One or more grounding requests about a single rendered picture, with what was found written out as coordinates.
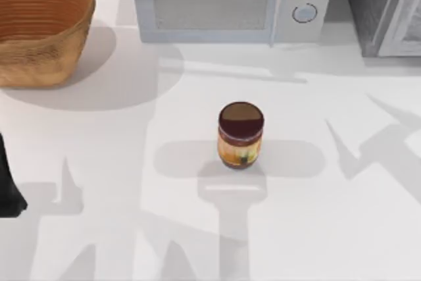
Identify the brown jar with orange label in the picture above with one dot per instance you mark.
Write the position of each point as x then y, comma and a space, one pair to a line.
241, 143

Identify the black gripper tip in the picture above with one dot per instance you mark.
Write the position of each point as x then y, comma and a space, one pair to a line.
8, 189

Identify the grey cabinet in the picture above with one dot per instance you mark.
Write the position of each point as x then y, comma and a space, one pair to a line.
388, 11

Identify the microwave oven door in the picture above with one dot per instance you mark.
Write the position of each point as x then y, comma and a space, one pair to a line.
210, 1

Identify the grey microwave knob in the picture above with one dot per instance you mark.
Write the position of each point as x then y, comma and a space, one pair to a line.
305, 13

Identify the brown woven basket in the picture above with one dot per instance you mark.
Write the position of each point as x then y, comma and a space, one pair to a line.
42, 47

